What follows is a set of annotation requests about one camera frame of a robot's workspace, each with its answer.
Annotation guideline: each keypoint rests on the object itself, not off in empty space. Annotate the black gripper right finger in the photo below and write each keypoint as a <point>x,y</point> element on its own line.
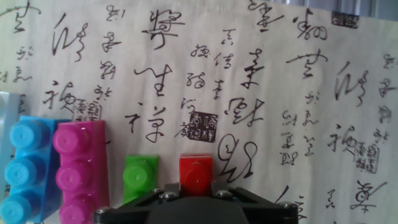
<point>224,193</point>

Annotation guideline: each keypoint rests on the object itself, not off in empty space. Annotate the beige calligraphy print cloth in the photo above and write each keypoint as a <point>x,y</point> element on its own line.
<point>248,77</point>

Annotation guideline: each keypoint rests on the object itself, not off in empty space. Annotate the red two-stud block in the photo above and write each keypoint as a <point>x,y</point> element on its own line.
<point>196,174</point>

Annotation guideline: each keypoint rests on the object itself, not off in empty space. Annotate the pink three-stud block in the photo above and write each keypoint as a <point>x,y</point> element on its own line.
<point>81,168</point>

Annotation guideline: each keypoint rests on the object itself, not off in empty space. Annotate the blue three-stud block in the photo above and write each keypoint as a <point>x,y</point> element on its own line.
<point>29,168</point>

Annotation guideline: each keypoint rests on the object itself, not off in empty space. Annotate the green two-stud block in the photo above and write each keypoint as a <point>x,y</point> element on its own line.
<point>138,177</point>

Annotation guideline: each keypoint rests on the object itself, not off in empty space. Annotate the white four-stud block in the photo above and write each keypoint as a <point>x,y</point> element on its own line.
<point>7,124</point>

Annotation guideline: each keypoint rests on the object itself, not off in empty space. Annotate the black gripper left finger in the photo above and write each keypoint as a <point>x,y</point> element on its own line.
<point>169,194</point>

